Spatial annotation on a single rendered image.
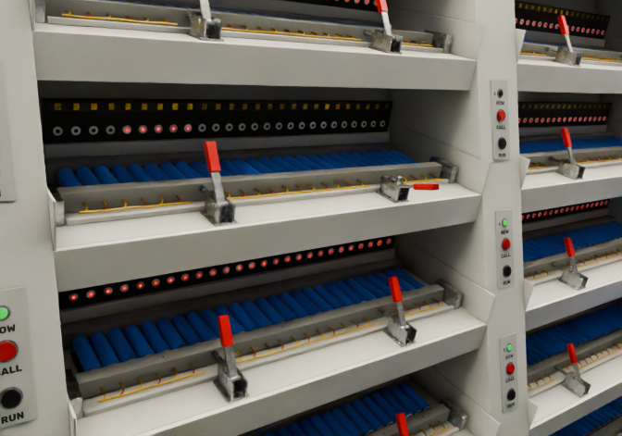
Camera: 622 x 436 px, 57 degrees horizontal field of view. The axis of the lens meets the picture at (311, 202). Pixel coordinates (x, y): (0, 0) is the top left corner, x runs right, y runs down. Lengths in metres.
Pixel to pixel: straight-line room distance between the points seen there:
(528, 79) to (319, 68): 0.42
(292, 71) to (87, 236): 0.30
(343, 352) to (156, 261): 0.30
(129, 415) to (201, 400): 0.08
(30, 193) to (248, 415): 0.34
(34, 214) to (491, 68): 0.67
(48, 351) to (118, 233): 0.13
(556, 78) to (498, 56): 0.17
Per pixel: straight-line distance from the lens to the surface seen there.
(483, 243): 0.92
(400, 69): 0.81
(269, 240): 0.68
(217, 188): 0.65
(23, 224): 0.58
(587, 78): 1.17
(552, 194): 1.07
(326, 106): 0.90
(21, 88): 0.58
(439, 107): 0.96
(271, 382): 0.73
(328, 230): 0.72
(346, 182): 0.81
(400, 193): 0.81
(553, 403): 1.18
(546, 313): 1.08
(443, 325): 0.91
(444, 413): 1.02
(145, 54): 0.62
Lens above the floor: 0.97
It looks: 4 degrees down
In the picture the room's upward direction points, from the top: 4 degrees counter-clockwise
